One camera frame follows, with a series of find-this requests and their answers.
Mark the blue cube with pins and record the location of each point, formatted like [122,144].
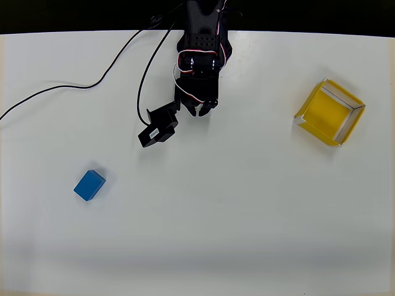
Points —
[89,186]

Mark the yellow paper box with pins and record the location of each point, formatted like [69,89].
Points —
[324,114]

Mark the black camera on bracket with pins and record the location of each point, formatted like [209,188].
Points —
[160,126]

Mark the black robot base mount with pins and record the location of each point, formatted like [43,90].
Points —
[228,50]

